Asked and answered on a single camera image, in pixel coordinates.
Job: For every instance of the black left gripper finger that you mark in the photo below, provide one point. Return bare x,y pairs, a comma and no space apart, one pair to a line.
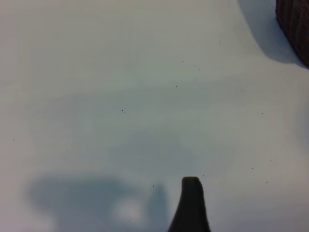
192,207

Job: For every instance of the dark brown wicker basket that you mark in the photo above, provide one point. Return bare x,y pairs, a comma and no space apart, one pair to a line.
297,24

